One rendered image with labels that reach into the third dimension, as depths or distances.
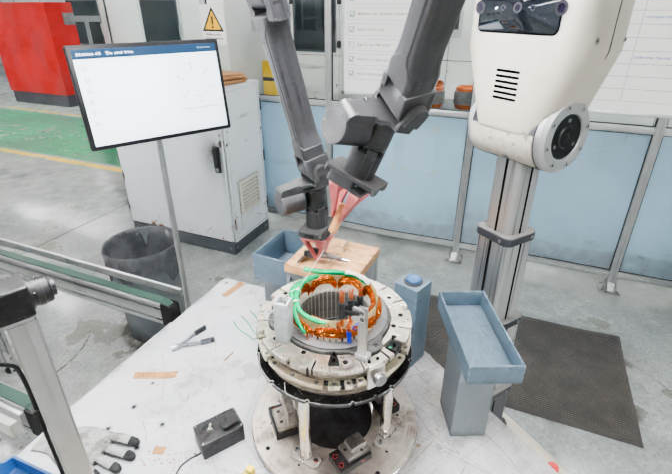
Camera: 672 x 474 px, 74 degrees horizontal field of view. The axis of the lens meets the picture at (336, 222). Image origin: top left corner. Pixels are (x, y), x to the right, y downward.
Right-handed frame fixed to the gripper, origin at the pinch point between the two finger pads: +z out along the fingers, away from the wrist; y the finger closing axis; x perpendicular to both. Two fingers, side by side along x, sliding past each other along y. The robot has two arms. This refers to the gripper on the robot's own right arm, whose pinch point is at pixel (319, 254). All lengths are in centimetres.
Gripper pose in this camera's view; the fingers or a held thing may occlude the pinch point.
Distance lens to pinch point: 117.5
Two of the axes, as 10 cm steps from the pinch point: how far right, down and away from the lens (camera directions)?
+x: 9.1, 1.6, -3.8
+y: -4.1, 4.3, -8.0
